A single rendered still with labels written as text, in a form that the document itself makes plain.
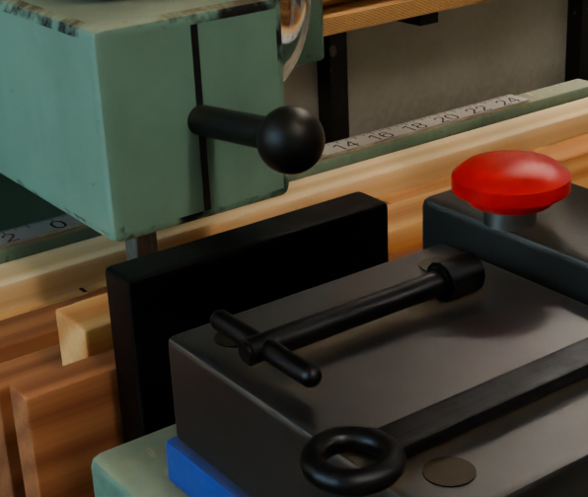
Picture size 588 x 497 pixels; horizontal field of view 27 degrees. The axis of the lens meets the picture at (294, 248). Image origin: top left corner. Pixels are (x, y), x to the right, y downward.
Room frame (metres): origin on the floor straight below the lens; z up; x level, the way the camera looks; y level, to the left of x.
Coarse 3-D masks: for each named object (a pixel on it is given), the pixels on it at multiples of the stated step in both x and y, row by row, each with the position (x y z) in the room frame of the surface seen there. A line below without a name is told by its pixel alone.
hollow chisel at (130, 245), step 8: (128, 240) 0.42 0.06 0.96; (136, 240) 0.42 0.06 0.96; (144, 240) 0.42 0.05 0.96; (152, 240) 0.42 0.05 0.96; (128, 248) 0.42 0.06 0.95; (136, 248) 0.42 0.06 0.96; (144, 248) 0.42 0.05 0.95; (152, 248) 0.42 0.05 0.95; (128, 256) 0.42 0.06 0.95; (136, 256) 0.42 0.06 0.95
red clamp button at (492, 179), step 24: (456, 168) 0.30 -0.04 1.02; (480, 168) 0.29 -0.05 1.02; (504, 168) 0.29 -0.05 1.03; (528, 168) 0.29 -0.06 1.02; (552, 168) 0.29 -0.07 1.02; (456, 192) 0.29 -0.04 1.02; (480, 192) 0.28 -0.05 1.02; (504, 192) 0.28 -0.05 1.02; (528, 192) 0.28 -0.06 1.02; (552, 192) 0.28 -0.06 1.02
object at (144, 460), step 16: (160, 432) 0.28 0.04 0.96; (176, 432) 0.28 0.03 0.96; (112, 448) 0.27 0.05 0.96; (128, 448) 0.27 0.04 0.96; (144, 448) 0.27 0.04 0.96; (160, 448) 0.27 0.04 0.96; (96, 464) 0.27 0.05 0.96; (112, 464) 0.27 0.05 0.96; (128, 464) 0.27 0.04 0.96; (144, 464) 0.26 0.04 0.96; (160, 464) 0.26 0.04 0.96; (96, 480) 0.27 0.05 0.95; (112, 480) 0.26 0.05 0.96; (128, 480) 0.26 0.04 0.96; (144, 480) 0.26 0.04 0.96; (160, 480) 0.26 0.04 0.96; (96, 496) 0.27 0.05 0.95; (112, 496) 0.26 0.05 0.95; (128, 496) 0.25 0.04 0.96; (144, 496) 0.25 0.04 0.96; (160, 496) 0.25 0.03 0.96; (176, 496) 0.25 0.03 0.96
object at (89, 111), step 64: (0, 0) 0.42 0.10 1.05; (64, 0) 0.41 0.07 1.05; (128, 0) 0.41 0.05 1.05; (192, 0) 0.40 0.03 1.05; (256, 0) 0.40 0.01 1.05; (0, 64) 0.42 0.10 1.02; (64, 64) 0.38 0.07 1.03; (128, 64) 0.37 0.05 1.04; (192, 64) 0.38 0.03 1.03; (256, 64) 0.40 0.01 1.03; (0, 128) 0.43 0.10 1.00; (64, 128) 0.39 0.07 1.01; (128, 128) 0.37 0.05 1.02; (64, 192) 0.39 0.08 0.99; (128, 192) 0.37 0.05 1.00; (192, 192) 0.38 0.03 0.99; (256, 192) 0.39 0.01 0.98
